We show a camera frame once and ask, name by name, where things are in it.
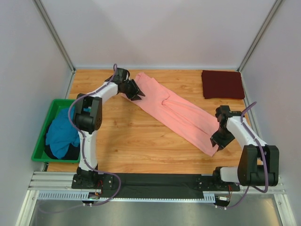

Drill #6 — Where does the pink t-shirt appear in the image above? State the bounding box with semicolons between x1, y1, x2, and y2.
133;73;219;157

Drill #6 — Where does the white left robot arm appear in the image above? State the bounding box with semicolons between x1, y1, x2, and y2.
68;65;145;189

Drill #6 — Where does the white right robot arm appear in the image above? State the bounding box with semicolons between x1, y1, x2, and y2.
210;102;279;193

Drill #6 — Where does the folded maroon t-shirt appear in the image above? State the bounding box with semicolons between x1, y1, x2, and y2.
201;70;245;100

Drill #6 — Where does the blue t-shirt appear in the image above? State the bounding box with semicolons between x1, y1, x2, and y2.
45;109;80;160

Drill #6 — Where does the green plastic bin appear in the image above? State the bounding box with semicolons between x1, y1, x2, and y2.
31;99;80;163

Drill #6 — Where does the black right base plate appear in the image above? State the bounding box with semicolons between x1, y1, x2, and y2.
196;175;240;192

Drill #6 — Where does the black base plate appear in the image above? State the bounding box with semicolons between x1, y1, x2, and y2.
71;173;118;190
196;175;240;192

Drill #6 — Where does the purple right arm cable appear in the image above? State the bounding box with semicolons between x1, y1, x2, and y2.
215;101;270;211

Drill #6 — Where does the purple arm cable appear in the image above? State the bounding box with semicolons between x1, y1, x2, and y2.
37;63;123;214
215;101;270;211

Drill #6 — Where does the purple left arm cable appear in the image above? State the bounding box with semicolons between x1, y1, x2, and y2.
37;63;123;214

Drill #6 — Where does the left aluminium frame post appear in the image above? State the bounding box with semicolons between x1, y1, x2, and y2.
33;0;76;73

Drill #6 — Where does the aluminium frame post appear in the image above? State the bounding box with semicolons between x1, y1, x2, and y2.
236;0;284;72
33;0;76;73

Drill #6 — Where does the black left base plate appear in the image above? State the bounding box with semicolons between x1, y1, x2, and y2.
71;173;118;190

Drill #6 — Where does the right aluminium frame post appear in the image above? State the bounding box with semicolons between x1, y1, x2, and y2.
236;0;284;72

